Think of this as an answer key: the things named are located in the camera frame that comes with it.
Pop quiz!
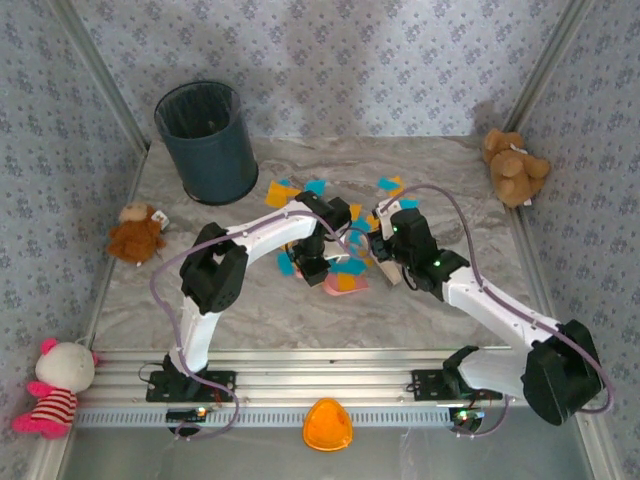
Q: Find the pink plastic dustpan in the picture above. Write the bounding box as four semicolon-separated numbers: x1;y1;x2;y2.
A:
294;269;370;297

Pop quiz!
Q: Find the tan teddy bear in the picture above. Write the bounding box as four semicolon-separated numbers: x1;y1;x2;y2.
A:
481;127;553;209

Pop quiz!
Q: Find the dark blue waste bin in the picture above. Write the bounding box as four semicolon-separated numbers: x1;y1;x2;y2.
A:
153;81;260;207

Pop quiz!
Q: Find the orange triangular plastic lid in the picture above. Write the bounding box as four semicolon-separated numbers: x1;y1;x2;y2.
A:
302;397;354;454

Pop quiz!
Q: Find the brown monkey plush toy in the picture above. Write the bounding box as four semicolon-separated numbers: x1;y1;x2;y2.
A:
106;201;169;265

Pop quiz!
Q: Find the white and pink plush toy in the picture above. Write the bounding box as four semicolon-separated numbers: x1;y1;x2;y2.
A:
10;337;99;440

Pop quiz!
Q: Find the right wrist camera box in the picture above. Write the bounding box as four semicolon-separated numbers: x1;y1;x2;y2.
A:
373;198;397;236

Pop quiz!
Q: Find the aluminium mounting rail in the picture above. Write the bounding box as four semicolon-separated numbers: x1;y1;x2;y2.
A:
79;347;599;406

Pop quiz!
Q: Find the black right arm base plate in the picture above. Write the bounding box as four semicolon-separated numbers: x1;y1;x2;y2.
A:
409;368;504;401

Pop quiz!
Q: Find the grey slotted cable duct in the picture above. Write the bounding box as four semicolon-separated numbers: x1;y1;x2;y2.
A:
74;403;461;429

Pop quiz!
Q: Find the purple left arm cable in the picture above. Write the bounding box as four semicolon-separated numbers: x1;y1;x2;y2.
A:
149;209;374;444

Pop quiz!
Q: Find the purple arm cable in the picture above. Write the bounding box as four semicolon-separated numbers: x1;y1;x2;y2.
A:
384;184;615;441
149;209;374;444

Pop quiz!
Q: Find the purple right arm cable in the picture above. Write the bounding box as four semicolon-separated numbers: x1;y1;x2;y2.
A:
384;184;615;441

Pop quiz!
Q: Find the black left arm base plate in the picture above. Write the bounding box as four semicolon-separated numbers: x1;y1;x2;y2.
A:
144;369;237;404

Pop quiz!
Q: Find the aluminium frame post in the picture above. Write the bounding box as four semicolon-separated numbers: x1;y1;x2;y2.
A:
501;0;599;134

